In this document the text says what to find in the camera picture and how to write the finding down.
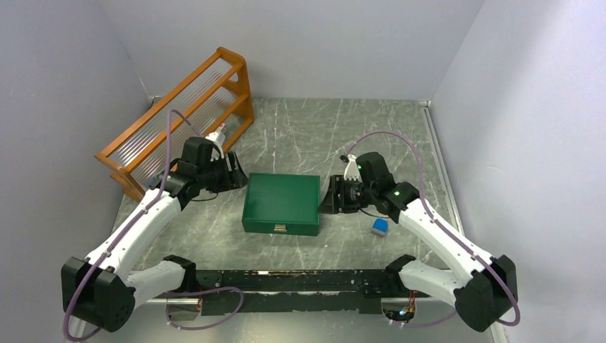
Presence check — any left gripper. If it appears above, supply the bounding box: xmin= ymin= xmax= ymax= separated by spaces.
xmin=197 ymin=151 xmax=249 ymax=194

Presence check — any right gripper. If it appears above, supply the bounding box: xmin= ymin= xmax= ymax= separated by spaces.
xmin=317 ymin=174 xmax=376 ymax=214

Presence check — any green jewelry box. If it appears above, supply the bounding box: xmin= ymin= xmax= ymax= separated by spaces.
xmin=241 ymin=173 xmax=321 ymax=237

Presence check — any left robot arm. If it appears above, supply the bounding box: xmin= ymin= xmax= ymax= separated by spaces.
xmin=61 ymin=136 xmax=248 ymax=332

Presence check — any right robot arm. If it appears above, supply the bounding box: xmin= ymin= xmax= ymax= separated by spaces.
xmin=318 ymin=151 xmax=518 ymax=332

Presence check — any blue grey small box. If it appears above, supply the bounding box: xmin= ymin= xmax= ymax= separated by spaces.
xmin=370 ymin=218 xmax=389 ymax=237

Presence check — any orange wooden rack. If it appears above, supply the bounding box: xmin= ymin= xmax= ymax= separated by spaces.
xmin=95 ymin=47 xmax=254 ymax=201

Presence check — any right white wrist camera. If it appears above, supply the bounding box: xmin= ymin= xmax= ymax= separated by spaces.
xmin=340 ymin=154 xmax=361 ymax=182

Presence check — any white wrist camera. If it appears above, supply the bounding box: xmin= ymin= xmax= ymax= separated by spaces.
xmin=205 ymin=131 xmax=226 ymax=160
xmin=340 ymin=154 xmax=361 ymax=182

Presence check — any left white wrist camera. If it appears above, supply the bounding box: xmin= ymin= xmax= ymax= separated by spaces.
xmin=205 ymin=131 xmax=226 ymax=160

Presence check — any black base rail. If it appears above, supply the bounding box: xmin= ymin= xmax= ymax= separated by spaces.
xmin=149 ymin=269 xmax=432 ymax=317

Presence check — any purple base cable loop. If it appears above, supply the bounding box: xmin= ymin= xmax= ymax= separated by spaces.
xmin=164 ymin=286 xmax=246 ymax=332

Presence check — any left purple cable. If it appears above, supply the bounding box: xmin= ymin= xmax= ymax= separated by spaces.
xmin=62 ymin=109 xmax=209 ymax=343

